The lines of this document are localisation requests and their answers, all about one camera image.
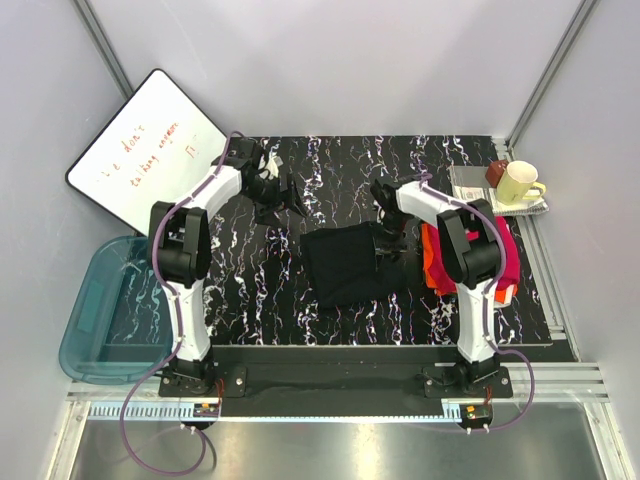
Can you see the right orange connector box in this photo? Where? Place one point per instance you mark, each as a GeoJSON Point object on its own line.
{"type": "Point", "coordinates": [477, 412]}

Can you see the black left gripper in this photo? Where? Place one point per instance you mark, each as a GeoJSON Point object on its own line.
{"type": "Point", "coordinates": [266, 213]}

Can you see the white dry-erase board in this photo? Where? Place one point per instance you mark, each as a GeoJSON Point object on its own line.
{"type": "Point", "coordinates": [158, 147]}

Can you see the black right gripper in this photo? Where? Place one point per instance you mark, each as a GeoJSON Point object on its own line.
{"type": "Point", "coordinates": [394, 248]}

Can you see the yellow ceramic mug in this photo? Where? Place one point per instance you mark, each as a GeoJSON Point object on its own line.
{"type": "Point", "coordinates": [518, 183]}

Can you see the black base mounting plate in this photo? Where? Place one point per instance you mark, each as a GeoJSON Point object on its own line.
{"type": "Point", "coordinates": [334, 382]}

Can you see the left orange connector box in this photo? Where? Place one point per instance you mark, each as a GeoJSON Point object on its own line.
{"type": "Point", "coordinates": [206, 410]}

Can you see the orange t-shirt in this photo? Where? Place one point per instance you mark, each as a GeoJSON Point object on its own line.
{"type": "Point", "coordinates": [432, 255]}

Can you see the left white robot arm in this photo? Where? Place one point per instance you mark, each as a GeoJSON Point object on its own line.
{"type": "Point", "coordinates": [179, 249]}

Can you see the orange connector box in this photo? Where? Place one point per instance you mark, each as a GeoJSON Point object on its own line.
{"type": "Point", "coordinates": [477, 412]}
{"type": "Point", "coordinates": [206, 410]}

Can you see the teal translucent plastic bin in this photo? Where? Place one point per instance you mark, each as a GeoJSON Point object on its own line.
{"type": "Point", "coordinates": [119, 327]}

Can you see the black t-shirt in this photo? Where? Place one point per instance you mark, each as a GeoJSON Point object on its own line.
{"type": "Point", "coordinates": [352, 264]}

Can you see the magenta t-shirt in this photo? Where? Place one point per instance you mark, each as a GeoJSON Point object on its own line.
{"type": "Point", "coordinates": [505, 250]}

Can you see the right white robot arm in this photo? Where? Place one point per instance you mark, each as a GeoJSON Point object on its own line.
{"type": "Point", "coordinates": [472, 252]}

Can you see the brown small cup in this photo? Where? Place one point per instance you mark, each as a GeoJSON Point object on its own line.
{"type": "Point", "coordinates": [495, 171]}

